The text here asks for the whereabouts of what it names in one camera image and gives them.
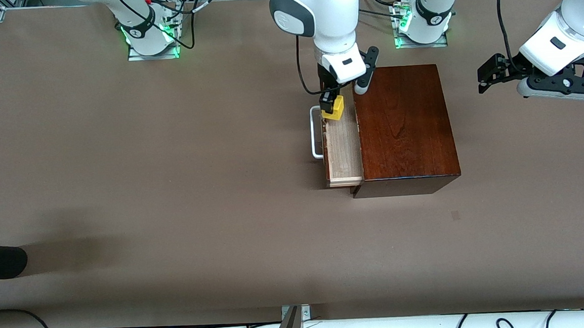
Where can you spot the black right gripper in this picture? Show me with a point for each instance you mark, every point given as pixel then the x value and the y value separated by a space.
pixel 326 83

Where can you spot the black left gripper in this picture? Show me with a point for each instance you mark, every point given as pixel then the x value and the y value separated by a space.
pixel 515 64

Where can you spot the yellow cube block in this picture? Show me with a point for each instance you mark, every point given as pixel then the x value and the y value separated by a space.
pixel 338 111

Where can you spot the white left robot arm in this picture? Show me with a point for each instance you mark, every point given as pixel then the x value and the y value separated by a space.
pixel 568 40

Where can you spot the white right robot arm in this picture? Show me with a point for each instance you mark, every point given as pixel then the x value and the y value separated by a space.
pixel 324 20

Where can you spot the dark brown wooden cabinet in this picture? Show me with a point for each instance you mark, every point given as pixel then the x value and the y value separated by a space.
pixel 407 136

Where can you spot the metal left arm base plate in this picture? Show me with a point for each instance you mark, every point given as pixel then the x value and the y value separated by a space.
pixel 421 45

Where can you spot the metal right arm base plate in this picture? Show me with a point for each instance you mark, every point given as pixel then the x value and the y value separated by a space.
pixel 153 57

